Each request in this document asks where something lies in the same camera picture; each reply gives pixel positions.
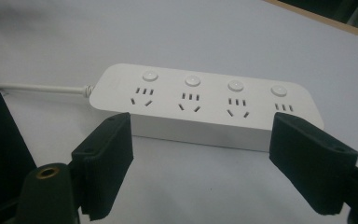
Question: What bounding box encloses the white power cable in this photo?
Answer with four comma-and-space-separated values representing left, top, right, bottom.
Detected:
0, 77, 95, 98

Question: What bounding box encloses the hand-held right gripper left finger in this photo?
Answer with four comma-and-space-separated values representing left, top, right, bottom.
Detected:
70, 112, 135, 222

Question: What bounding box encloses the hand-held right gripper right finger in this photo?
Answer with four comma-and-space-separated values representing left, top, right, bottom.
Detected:
268, 112, 358, 217

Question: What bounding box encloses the white power strip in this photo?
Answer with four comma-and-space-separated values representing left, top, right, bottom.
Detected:
89, 63, 325, 153

